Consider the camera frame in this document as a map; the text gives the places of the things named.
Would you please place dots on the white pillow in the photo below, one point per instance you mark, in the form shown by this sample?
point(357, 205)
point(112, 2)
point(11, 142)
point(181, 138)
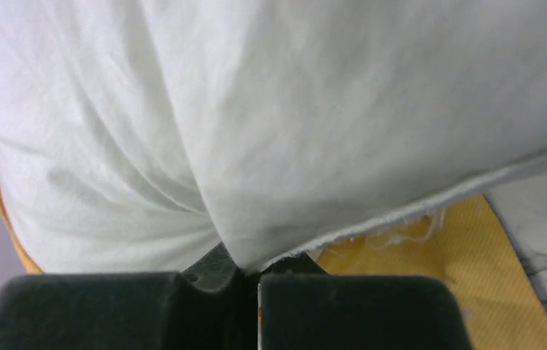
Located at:
point(138, 135)

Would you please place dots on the blue yellow Mickey pillowcase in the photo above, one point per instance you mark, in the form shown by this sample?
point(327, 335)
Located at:
point(464, 246)

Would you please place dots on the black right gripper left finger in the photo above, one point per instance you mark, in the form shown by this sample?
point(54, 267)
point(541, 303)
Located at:
point(211, 305)

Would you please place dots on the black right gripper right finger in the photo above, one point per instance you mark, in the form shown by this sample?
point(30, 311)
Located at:
point(307, 308)

